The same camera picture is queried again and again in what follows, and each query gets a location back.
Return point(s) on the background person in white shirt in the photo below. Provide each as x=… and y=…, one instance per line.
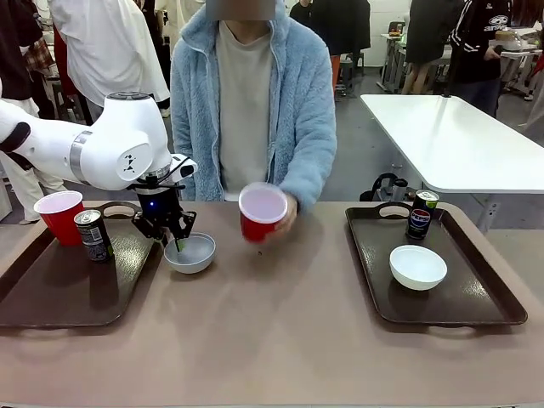
x=110, y=51

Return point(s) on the brown plastic tray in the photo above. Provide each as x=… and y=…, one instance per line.
x=64, y=293
x=467, y=297

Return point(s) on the background person in black clothes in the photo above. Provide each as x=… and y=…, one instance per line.
x=331, y=25

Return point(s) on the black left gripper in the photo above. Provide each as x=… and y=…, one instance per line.
x=157, y=206

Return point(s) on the background person in striped jacket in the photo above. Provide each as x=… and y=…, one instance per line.
x=476, y=47

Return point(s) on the white table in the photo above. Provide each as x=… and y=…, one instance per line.
x=446, y=136

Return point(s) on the background person in dark jacket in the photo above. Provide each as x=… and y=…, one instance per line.
x=427, y=34

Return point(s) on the person's left forearm blue sleeve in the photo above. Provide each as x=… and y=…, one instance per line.
x=310, y=178

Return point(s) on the grey background desk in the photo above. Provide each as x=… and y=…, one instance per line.
x=393, y=42

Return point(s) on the person's right forearm blue sleeve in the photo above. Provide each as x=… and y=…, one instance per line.
x=185, y=136

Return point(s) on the white bowl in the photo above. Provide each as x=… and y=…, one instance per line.
x=418, y=272

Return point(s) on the black Pepsi can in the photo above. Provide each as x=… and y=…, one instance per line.
x=421, y=221

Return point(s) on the red plastic cup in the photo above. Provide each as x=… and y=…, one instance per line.
x=257, y=227
x=64, y=225

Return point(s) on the background person in dark top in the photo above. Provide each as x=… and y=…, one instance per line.
x=10, y=51

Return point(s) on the person in blue fleece jacket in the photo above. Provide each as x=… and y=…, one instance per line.
x=246, y=106

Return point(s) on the grey bowl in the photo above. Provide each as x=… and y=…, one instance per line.
x=195, y=261

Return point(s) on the black can with white text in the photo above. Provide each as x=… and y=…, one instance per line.
x=95, y=242

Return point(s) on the person's left hand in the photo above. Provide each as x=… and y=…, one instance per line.
x=291, y=217

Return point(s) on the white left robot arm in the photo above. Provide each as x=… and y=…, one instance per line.
x=115, y=140

